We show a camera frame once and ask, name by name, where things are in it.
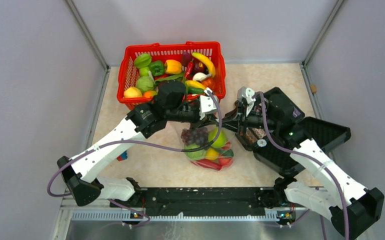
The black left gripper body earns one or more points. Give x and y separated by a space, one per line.
197 124

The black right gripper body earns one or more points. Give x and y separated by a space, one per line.
243 125

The dark purple grape bunch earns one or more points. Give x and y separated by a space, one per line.
197 137

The green pear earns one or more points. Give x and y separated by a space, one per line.
220 141

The yellow apple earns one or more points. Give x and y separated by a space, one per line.
212 154

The round green cabbage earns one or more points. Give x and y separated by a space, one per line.
194 155

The clear zip top bag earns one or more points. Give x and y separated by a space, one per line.
227 146

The red apple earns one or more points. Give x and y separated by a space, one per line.
225 161

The red chili pepper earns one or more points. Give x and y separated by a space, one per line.
208 164

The red plastic shopping basket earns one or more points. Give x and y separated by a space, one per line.
200 64

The small dark green cucumber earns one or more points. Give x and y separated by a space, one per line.
227 153

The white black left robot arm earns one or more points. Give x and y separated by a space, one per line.
81 173

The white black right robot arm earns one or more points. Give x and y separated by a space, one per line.
351 207

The white garlic bulb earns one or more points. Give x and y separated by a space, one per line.
200 76

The yellow banana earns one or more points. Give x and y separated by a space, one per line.
206 61

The yellow bell pepper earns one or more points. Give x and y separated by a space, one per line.
173 67

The green bell pepper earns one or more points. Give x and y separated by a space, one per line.
157 68

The red blue toy block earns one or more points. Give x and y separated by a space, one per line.
123 156

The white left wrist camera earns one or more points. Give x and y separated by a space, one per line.
208 103

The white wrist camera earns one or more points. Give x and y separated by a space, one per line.
208 103
246 96

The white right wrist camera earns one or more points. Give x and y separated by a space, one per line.
246 96

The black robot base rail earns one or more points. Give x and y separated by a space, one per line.
212 203

